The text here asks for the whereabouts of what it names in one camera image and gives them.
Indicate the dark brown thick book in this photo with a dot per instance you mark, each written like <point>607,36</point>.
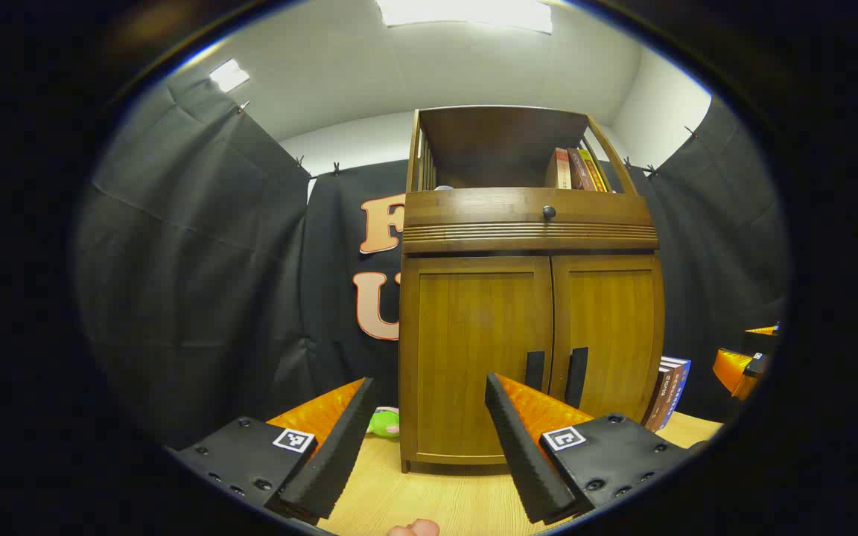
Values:
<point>656,402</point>

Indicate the large ceiling light panel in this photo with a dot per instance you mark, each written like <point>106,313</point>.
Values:
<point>466,13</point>

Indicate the wooden shoe cabinet door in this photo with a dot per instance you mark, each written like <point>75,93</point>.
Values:
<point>615,327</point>
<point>466,350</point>

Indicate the small ceiling light panel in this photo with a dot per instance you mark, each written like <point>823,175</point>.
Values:
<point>229,75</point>

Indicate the black backdrop cloth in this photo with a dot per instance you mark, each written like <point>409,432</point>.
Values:
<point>198,283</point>

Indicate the red-brown small book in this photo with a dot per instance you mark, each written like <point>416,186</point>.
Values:
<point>561,170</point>

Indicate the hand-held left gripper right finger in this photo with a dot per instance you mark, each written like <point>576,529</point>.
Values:
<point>522,461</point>

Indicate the wooden double-door shoe cabinet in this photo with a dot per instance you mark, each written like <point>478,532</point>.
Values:
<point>488,141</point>

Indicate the yellow small book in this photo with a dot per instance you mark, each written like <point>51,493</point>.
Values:
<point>594,171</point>

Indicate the wooden cabinet drawer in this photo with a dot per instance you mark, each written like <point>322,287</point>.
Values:
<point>474,216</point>

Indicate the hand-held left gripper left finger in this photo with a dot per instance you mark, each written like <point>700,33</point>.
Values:
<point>332,461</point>

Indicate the red-brown thick book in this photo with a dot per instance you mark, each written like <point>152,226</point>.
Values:
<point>667,394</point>

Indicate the green plush toy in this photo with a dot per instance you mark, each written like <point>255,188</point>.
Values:
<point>384,423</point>

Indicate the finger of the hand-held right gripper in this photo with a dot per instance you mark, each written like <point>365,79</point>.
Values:
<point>764,329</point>
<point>733,370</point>

